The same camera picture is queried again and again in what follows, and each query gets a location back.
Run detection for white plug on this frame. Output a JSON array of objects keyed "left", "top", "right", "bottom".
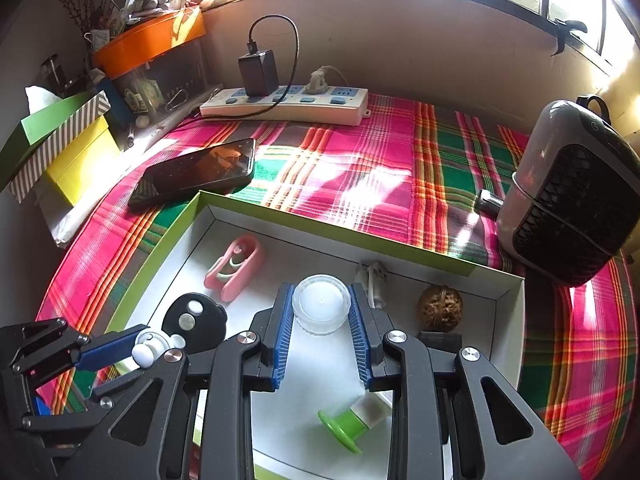
[{"left": 305, "top": 65, "right": 351, "bottom": 95}]

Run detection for plaid cloth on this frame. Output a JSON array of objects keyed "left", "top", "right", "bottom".
[{"left": 35, "top": 92, "right": 637, "bottom": 480}]

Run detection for white power strip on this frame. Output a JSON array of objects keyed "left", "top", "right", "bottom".
[{"left": 200, "top": 86, "right": 370, "bottom": 127}]

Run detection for black window hook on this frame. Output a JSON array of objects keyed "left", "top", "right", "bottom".
[{"left": 550, "top": 19, "right": 589, "bottom": 57}]

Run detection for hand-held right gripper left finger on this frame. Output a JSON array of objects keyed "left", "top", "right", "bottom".
[{"left": 57, "top": 282, "right": 297, "bottom": 480}]

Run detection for dried branches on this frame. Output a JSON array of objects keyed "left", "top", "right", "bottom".
[{"left": 50, "top": 0, "right": 117, "bottom": 38}]

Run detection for yellow green striped boxes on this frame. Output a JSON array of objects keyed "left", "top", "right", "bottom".
[{"left": 9, "top": 91, "right": 112, "bottom": 204}]

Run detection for green and white spool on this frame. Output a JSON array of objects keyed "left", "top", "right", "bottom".
[{"left": 317, "top": 392, "right": 393, "bottom": 456}]

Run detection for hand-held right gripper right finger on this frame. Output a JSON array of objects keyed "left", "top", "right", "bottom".
[{"left": 350, "top": 282, "right": 583, "bottom": 480}]

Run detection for brown walnut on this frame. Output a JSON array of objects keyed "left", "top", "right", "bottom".
[{"left": 417, "top": 285, "right": 463, "bottom": 333}]

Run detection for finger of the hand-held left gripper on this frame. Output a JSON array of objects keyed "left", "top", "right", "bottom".
[
  {"left": 22, "top": 375, "right": 151, "bottom": 433},
  {"left": 0, "top": 317, "right": 152, "bottom": 377}
]

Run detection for grey desktop fan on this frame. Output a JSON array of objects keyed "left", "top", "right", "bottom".
[{"left": 475, "top": 95, "right": 640, "bottom": 288}]

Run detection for orange box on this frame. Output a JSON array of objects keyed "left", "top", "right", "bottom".
[{"left": 92, "top": 7, "right": 207, "bottom": 80}]

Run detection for black round mount white ball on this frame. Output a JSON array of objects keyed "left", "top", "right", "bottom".
[{"left": 132, "top": 292, "right": 228, "bottom": 368}]

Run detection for black rectangular speaker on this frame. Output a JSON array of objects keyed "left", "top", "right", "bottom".
[{"left": 416, "top": 331, "right": 463, "bottom": 355}]

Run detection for green and white cardboard box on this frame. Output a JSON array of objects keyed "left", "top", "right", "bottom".
[{"left": 92, "top": 190, "right": 526, "bottom": 480}]

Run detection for white plastic bag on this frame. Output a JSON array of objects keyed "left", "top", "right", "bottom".
[{"left": 40, "top": 182, "right": 122, "bottom": 249}]

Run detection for black charger cable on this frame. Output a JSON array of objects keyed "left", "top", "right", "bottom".
[{"left": 247, "top": 14, "right": 301, "bottom": 120}]

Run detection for black smartphone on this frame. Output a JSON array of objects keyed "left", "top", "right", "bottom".
[{"left": 127, "top": 138, "right": 257, "bottom": 212}]

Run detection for black charger adapter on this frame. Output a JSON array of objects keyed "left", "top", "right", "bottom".
[{"left": 238, "top": 50, "right": 280, "bottom": 97}]

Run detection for white usb cable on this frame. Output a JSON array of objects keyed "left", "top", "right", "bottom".
[{"left": 355, "top": 260, "right": 391, "bottom": 311}]

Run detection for white candle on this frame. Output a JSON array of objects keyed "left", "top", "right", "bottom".
[{"left": 292, "top": 274, "right": 352, "bottom": 337}]

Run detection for white tissue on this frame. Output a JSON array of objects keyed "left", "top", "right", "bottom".
[{"left": 25, "top": 85, "right": 64, "bottom": 116}]

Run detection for yellow box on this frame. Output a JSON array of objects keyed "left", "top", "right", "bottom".
[{"left": 45, "top": 115, "right": 122, "bottom": 207}]

